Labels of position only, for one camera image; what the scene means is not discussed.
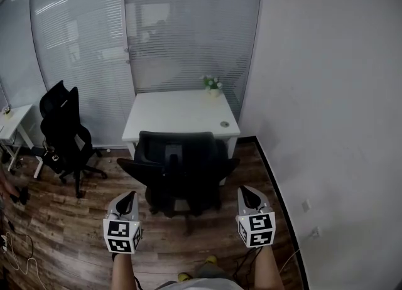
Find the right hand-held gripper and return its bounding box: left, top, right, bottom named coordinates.
left=235, top=185, right=276, bottom=248

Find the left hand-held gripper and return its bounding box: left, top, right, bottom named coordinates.
left=102, top=190, right=144, bottom=255

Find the wide black mesh chair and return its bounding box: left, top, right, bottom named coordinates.
left=116, top=131, right=241, bottom=237

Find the person's left forearm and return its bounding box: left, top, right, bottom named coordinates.
left=110, top=252, right=136, bottom=290

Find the person's right forearm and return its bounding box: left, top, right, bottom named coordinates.
left=252, top=245, right=286, bottom=290

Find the slim high-back black office chair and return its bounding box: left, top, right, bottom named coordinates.
left=31, top=80, right=109, bottom=200

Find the person's white shirt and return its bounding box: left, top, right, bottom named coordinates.
left=156, top=277, right=244, bottom=290

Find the white square desk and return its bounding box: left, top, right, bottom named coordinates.
left=121, top=89, right=241, bottom=186

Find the black floor device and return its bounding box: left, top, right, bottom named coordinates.
left=9, top=186, right=30, bottom=205

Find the potted green plant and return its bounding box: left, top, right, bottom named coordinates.
left=199, top=74, right=224, bottom=99

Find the white standing desk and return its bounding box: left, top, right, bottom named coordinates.
left=0, top=104, right=44, bottom=180

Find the black floor cable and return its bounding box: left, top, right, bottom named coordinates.
left=0, top=212, right=35, bottom=260

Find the white floor cable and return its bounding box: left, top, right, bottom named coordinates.
left=0, top=231, right=42, bottom=290

